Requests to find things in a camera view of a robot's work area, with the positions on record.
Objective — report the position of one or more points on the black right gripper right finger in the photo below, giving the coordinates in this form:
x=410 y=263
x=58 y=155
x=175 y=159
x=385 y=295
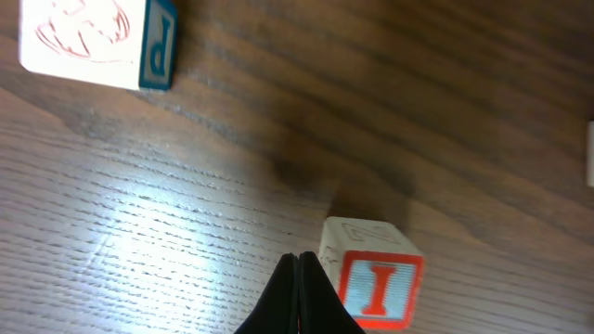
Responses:
x=320 y=308

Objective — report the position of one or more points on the plain face wooden block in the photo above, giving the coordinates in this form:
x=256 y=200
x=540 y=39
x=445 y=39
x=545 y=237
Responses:
x=590 y=154

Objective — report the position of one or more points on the red I letter block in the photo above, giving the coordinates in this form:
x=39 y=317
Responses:
x=375 y=269

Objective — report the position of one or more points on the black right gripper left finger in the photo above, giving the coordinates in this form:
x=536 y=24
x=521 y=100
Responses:
x=276 y=310

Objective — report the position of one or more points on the blue D letter block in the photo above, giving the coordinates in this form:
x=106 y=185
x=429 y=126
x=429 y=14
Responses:
x=128 y=44

